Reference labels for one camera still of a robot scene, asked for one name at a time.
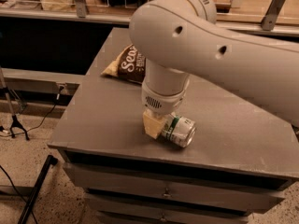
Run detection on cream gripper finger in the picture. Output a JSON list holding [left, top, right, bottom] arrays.
[[143, 109, 166, 139]]

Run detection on white green 7up can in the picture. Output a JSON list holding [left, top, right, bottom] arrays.
[[161, 113, 196, 147]]

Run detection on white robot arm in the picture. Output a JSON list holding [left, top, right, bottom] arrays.
[[129, 0, 299, 127]]

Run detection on brown cream chip bag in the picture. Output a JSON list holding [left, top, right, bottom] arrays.
[[101, 44, 146, 84]]

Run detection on upper grey drawer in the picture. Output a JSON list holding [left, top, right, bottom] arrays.
[[63, 162, 284, 213]]

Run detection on grey drawer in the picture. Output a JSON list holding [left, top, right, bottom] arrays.
[[63, 162, 284, 213], [85, 194, 248, 224]]

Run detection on grey drawer cabinet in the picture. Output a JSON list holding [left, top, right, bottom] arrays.
[[50, 28, 299, 218]]

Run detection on lower grey drawer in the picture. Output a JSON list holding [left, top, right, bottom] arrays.
[[85, 194, 248, 224]]

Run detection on black metal leg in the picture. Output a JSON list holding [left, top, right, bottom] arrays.
[[18, 155, 58, 224]]

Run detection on black tripod stand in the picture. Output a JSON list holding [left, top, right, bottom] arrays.
[[0, 66, 29, 141]]

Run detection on black floor cable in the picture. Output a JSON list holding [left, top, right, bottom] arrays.
[[0, 85, 65, 138]]

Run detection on grey metal bracket left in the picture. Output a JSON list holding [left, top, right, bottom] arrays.
[[74, 0, 88, 18]]

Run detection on grey metal bracket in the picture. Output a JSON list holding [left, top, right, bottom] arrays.
[[261, 0, 286, 31], [74, 0, 88, 18]]

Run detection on grey metal bracket right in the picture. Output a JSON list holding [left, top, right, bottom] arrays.
[[261, 0, 286, 31]]

